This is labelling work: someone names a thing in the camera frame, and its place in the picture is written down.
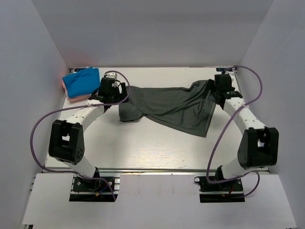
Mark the white front cover board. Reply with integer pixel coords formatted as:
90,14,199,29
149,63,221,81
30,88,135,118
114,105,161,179
23,174,296,229

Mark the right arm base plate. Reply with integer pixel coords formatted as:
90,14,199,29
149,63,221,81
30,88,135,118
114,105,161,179
194,177,245,203

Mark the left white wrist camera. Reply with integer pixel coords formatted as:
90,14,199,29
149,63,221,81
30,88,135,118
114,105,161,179
104,72,119,82

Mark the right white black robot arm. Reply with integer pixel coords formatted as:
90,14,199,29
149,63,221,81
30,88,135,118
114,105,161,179
211,73,279,190

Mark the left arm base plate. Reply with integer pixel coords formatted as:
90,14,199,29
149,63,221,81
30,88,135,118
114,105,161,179
69,177,120,202

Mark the folded blue t-shirt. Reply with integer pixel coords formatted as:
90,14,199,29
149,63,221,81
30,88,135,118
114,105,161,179
62,68,102,98

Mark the dark grey t-shirt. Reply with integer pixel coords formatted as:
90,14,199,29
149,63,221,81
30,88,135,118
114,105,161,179
119,80,215,137

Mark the aluminium table frame rail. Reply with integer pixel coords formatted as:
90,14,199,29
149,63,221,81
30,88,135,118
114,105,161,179
234,65,265,171

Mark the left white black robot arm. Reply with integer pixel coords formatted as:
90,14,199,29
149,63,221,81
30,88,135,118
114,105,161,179
49,72,128,190

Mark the blue logo sticker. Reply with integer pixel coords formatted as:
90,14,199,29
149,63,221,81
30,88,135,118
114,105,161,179
216,68,233,72

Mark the folded pink t-shirt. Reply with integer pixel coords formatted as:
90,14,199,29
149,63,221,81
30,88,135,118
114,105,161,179
61,66,100,104

